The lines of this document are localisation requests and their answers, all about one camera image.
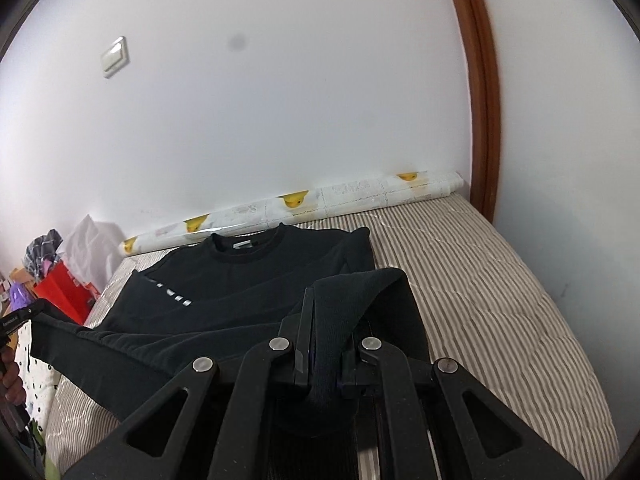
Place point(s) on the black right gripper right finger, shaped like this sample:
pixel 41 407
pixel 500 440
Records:
pixel 421 420

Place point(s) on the brown wooden door frame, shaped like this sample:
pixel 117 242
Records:
pixel 485 102

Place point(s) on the black sweatshirt with white letters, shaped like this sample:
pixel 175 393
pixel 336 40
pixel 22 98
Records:
pixel 221 297

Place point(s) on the person's left hand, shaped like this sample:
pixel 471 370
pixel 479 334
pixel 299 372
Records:
pixel 10 379

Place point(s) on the white dotted blanket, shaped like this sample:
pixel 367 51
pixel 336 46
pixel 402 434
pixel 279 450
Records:
pixel 40 380

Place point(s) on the grey plaid clothes in bag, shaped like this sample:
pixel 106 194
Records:
pixel 42 253

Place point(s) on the rolled white mat yellow ducks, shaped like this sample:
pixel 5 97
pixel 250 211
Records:
pixel 299 207

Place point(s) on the red paper shopping bag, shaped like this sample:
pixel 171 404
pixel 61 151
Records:
pixel 63 290

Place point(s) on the white Miniso plastic bag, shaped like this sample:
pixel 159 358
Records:
pixel 90 252

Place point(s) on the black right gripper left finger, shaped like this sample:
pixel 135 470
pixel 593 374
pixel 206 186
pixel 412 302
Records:
pixel 198 426

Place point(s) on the white wall switch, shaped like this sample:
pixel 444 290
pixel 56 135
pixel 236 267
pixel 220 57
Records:
pixel 115 57

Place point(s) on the purple plush toy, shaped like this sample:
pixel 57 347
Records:
pixel 20 296

